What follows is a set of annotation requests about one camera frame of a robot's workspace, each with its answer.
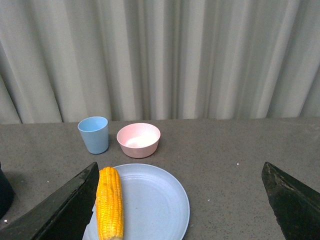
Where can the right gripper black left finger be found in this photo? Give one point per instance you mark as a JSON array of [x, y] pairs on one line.
[[64, 215]]

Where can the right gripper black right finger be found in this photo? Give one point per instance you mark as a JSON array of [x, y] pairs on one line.
[[296, 206]]

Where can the yellow corn cob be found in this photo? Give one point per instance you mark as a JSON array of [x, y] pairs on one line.
[[109, 205]]

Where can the black cooking pot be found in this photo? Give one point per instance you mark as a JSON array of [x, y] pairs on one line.
[[6, 194]]

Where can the light blue cup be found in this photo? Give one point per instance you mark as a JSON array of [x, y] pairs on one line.
[[95, 134]]

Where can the light blue plate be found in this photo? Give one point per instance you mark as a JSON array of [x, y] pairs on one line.
[[155, 204]]

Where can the pink bowl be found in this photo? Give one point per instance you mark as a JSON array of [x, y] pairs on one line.
[[138, 140]]

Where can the grey pleated curtain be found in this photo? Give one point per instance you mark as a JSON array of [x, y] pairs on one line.
[[66, 60]]

